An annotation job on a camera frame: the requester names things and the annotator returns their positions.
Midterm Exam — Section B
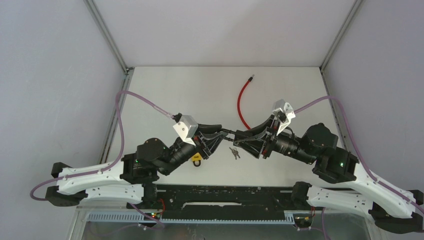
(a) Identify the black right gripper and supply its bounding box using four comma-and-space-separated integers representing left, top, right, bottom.
233, 114, 316, 165

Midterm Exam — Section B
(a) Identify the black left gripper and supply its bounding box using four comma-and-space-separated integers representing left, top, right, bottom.
159, 122, 228, 176

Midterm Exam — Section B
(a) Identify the black padlock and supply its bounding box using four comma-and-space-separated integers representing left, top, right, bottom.
218, 128, 253, 143

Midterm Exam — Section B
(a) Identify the yellow padlock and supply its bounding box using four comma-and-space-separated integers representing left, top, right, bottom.
191, 153, 203, 167

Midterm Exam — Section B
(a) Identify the key bunch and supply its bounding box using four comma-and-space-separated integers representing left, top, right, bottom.
229, 147, 241, 160

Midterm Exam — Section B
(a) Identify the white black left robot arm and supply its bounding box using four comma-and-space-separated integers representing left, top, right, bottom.
45, 124, 228, 208

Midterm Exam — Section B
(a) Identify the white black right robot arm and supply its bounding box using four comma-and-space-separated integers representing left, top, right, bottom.
233, 116, 424, 234

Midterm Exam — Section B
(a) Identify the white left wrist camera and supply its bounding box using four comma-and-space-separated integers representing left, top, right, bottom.
172, 113, 199, 146

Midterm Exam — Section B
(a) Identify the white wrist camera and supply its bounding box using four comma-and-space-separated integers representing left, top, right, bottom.
172, 113, 199, 146
272, 99, 296, 135

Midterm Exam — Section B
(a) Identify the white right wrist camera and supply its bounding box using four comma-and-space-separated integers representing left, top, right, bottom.
272, 99, 296, 135

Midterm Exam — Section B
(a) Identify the red cable lock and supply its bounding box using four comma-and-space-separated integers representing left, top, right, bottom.
236, 74, 255, 130

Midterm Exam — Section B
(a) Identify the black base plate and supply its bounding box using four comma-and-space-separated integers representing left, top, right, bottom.
136, 183, 322, 222

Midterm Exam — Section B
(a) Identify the aluminium frame rail right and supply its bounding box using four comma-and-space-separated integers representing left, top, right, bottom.
319, 0, 382, 240

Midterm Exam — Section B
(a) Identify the aluminium frame rail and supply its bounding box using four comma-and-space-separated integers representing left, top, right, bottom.
67, 0, 135, 240
319, 0, 382, 240

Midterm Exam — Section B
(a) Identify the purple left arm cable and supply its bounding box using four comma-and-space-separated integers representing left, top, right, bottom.
29, 90, 181, 202

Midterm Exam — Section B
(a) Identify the aluminium frame rail left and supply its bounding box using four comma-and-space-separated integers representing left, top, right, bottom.
67, 0, 135, 240

